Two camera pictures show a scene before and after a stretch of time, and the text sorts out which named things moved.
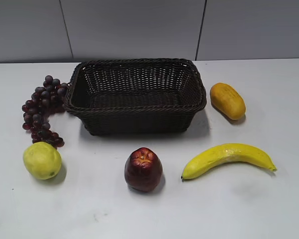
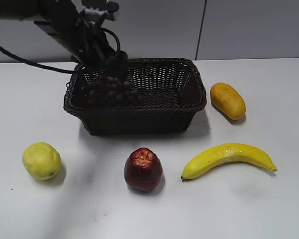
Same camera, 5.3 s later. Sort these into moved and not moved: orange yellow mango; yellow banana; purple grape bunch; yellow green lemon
Moved: purple grape bunch
Not moved: yellow green lemon; orange yellow mango; yellow banana
